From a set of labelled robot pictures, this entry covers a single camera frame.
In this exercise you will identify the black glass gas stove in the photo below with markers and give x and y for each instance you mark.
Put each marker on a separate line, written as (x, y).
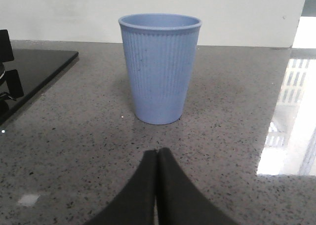
(36, 68)

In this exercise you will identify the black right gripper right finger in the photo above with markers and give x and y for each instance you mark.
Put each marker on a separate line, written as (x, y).
(179, 201)

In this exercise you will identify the blue ribbed plastic cup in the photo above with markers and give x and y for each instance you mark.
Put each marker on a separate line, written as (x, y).
(159, 52)

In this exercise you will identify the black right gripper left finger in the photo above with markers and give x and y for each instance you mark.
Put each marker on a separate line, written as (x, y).
(134, 205)

